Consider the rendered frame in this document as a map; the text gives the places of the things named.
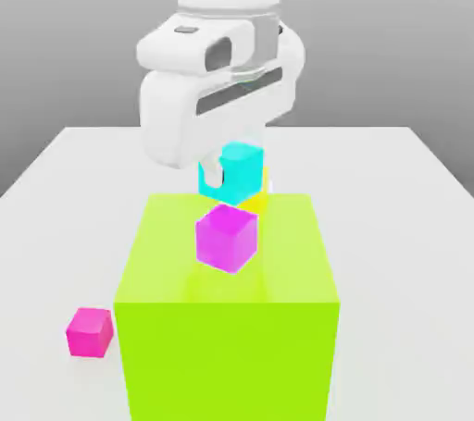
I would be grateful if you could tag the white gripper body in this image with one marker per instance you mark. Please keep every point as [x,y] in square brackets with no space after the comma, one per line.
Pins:
[166,121]

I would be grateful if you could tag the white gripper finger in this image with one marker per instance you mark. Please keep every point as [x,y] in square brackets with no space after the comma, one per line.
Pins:
[212,169]

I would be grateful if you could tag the small cyan cube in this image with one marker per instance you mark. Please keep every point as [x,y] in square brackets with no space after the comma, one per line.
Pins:
[242,176]

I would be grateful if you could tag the small yellow cube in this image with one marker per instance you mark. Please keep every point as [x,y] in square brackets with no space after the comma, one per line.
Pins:
[256,202]

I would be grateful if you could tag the small purple cube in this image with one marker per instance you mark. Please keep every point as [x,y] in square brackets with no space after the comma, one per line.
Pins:
[226,239]

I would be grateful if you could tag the small pink cube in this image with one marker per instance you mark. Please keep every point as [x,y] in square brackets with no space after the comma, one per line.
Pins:
[89,334]

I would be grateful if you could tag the large lime green box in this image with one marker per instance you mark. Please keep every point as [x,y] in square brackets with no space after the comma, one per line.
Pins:
[229,354]

